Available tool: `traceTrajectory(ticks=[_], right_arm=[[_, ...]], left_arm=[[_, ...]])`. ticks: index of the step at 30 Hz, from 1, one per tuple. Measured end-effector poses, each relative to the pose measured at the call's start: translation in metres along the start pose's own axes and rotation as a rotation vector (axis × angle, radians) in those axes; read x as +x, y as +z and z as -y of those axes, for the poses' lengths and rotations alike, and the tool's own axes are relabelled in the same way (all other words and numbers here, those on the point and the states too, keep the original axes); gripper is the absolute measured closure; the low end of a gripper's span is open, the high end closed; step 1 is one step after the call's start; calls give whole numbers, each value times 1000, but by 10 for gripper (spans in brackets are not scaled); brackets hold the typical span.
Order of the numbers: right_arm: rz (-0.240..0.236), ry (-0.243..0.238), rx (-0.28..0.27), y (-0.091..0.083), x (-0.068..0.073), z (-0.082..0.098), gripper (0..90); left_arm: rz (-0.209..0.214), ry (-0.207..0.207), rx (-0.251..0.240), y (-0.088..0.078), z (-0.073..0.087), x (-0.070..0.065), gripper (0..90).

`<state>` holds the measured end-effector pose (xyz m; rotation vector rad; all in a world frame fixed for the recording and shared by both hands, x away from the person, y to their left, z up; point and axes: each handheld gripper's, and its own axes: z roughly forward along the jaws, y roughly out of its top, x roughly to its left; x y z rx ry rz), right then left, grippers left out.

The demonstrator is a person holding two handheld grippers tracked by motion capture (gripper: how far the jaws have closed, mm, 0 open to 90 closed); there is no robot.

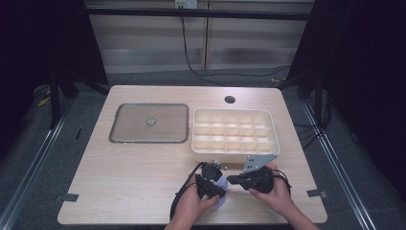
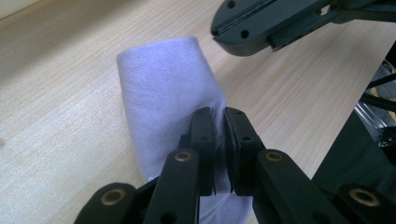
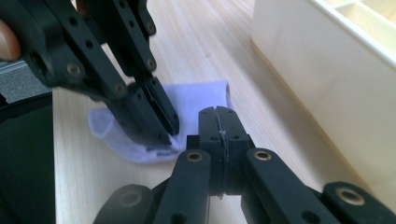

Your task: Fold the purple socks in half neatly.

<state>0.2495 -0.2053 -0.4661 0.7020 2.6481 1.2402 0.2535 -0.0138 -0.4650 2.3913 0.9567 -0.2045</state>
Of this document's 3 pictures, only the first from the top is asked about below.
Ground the black wall cable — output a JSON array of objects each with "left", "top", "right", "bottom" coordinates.
[{"left": 180, "top": 16, "right": 291, "bottom": 88}]

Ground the transparent flat lid with knob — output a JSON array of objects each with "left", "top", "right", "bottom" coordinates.
[{"left": 108, "top": 103, "right": 191, "bottom": 145}]

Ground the person's left hand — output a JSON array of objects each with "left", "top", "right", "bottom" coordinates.
[{"left": 176, "top": 183, "right": 222, "bottom": 225}]

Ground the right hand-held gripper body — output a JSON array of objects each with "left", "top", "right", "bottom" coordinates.
[{"left": 241, "top": 153, "right": 278, "bottom": 195}]

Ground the white wall socket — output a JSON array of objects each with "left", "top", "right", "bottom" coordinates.
[{"left": 174, "top": 0, "right": 198, "bottom": 10}]

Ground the metal floor rail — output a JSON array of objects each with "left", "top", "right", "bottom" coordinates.
[
  {"left": 0, "top": 95, "right": 75, "bottom": 230},
  {"left": 301, "top": 100, "right": 379, "bottom": 230}
]

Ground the grey tape piece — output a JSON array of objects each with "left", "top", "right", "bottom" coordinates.
[
  {"left": 306, "top": 189, "right": 329, "bottom": 198},
  {"left": 55, "top": 193, "right": 79, "bottom": 204}
]

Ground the black metal stand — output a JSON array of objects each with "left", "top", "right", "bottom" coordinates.
[{"left": 48, "top": 68, "right": 79, "bottom": 129}]

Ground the bundle of black floor cables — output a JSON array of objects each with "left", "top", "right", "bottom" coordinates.
[{"left": 292, "top": 120, "right": 324, "bottom": 150}]

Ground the person's right hand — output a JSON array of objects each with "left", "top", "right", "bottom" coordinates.
[{"left": 248, "top": 163, "right": 293, "bottom": 216}]

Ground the black horizontal bar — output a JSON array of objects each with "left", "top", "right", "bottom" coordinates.
[{"left": 84, "top": 7, "right": 315, "bottom": 22}]

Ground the cream divided storage box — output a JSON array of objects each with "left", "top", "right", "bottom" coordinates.
[{"left": 191, "top": 107, "right": 282, "bottom": 165}]

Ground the light purple cloth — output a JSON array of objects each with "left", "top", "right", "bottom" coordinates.
[{"left": 212, "top": 174, "right": 232, "bottom": 211}]

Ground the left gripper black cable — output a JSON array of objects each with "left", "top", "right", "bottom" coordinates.
[{"left": 169, "top": 161, "right": 206, "bottom": 221}]

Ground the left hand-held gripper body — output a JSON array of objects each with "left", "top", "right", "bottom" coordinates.
[{"left": 193, "top": 159, "right": 228, "bottom": 200}]

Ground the black curtain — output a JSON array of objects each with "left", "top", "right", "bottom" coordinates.
[
  {"left": 285, "top": 0, "right": 406, "bottom": 196},
  {"left": 0, "top": 0, "right": 108, "bottom": 157}
]

